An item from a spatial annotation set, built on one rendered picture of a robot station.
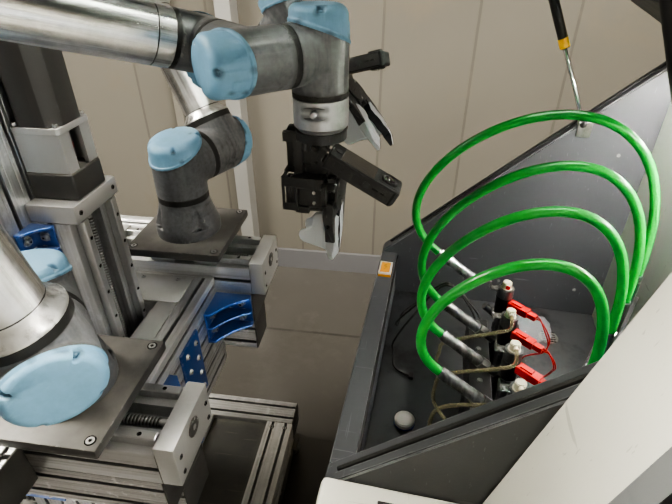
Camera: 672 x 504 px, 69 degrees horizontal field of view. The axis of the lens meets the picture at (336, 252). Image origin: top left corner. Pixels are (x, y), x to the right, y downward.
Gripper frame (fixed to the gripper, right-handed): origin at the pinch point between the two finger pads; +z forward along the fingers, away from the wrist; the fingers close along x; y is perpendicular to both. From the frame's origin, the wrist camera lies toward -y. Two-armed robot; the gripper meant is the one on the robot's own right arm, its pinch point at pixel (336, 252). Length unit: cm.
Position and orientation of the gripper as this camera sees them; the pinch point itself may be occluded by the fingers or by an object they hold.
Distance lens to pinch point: 77.5
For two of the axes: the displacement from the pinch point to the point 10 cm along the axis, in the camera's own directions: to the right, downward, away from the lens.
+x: -2.1, 5.3, -8.2
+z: 0.0, 8.4, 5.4
